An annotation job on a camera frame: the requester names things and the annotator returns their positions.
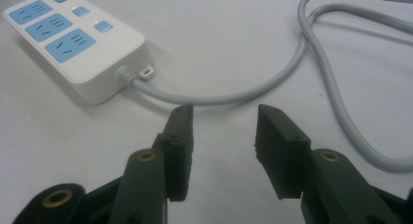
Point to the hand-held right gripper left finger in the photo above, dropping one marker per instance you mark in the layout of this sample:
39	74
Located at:
152	175

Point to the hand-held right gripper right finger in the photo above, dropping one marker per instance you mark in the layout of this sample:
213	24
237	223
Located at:
311	172

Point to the white power strip blue sockets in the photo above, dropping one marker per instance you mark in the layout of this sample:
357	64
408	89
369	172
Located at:
76	39

